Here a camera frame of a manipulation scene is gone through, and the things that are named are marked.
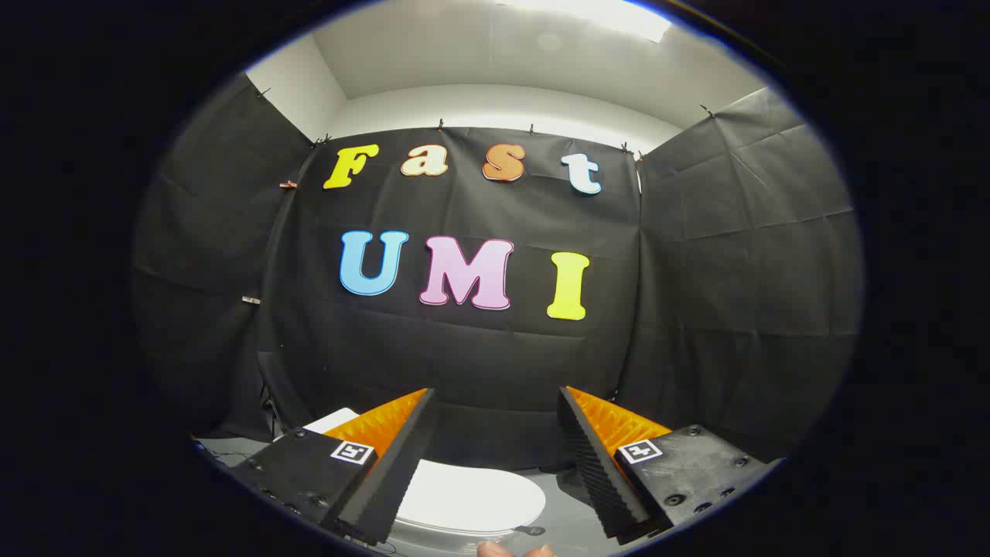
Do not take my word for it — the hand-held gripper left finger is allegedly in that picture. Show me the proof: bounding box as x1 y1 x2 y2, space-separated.
228 387 436 546

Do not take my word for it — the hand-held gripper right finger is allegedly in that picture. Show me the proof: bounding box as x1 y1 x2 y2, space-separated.
558 385 774 546

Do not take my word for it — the white toilet lid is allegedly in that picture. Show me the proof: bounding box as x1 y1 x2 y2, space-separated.
394 460 547 535

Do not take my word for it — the white toilet tank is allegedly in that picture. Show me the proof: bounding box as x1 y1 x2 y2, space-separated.
275 408 361 442

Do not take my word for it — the white toilet bowl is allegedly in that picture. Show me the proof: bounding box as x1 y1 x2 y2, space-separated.
387 514 534 554

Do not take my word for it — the black backdrop cloth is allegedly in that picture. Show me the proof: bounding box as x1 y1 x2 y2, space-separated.
131 73 863 473

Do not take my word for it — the ceiling light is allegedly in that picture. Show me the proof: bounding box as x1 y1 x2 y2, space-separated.
495 0 674 43

